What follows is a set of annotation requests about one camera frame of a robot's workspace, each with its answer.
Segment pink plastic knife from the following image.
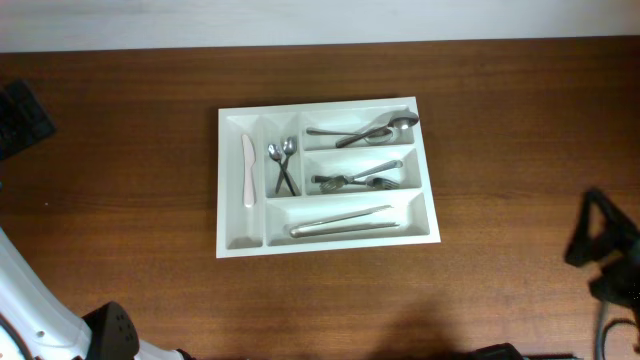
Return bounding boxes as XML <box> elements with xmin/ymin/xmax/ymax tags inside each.
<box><xmin>241</xmin><ymin>134</ymin><xmax>256</xmax><ymax>207</ymax></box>

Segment small steel teaspoon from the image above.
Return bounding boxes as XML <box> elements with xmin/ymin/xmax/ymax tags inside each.
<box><xmin>276</xmin><ymin>136</ymin><xmax>298</xmax><ymax>192</ymax></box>
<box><xmin>267</xmin><ymin>144</ymin><xmax>300</xmax><ymax>196</ymax></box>

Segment steel kitchen tongs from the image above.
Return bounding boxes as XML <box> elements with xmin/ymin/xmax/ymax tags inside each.
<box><xmin>286</xmin><ymin>205</ymin><xmax>400</xmax><ymax>239</ymax></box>

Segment steel fork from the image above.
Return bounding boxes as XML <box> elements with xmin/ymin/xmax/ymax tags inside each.
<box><xmin>311</xmin><ymin>175</ymin><xmax>399</xmax><ymax>190</ymax></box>
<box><xmin>319</xmin><ymin>160</ymin><xmax>403</xmax><ymax>193</ymax></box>

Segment steel tablespoon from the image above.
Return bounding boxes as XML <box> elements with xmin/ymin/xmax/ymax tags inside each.
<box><xmin>335</xmin><ymin>111</ymin><xmax>420</xmax><ymax>148</ymax></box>
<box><xmin>305</xmin><ymin>127</ymin><xmax>394</xmax><ymax>145</ymax></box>

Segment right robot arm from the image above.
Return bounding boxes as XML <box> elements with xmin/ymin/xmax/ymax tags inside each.
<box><xmin>564</xmin><ymin>188</ymin><xmax>639</xmax><ymax>359</ymax></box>

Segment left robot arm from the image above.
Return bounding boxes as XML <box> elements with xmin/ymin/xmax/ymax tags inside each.
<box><xmin>1</xmin><ymin>79</ymin><xmax>191</xmax><ymax>360</ymax></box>

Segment white plastic cutlery tray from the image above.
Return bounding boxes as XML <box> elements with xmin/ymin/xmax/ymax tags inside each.
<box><xmin>216</xmin><ymin>97</ymin><xmax>441</xmax><ymax>258</ymax></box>

